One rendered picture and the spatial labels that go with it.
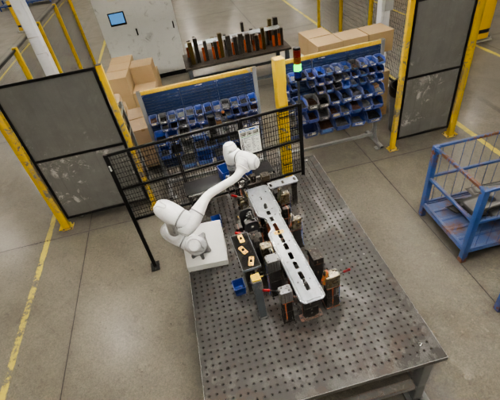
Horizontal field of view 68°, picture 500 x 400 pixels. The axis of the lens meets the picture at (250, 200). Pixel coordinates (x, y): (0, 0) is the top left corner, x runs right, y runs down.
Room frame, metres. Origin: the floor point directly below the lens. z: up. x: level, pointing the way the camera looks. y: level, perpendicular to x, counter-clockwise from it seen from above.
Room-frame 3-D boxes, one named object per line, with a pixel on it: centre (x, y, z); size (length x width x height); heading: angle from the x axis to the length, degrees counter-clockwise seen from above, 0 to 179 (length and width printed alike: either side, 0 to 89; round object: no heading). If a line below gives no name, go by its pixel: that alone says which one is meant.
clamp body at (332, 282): (1.63, -0.48, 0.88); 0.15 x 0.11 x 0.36; 100
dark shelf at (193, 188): (3.03, 0.17, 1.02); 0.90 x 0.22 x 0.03; 100
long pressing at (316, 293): (2.16, -0.20, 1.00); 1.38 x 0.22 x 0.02; 10
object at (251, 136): (3.20, -0.10, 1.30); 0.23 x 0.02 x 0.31; 100
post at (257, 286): (1.64, 0.05, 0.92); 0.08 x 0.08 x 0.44; 10
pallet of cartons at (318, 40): (5.77, -1.83, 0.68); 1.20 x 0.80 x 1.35; 98
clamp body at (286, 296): (1.57, -0.13, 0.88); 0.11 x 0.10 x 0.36; 100
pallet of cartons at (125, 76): (6.90, 1.70, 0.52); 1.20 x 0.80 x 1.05; 3
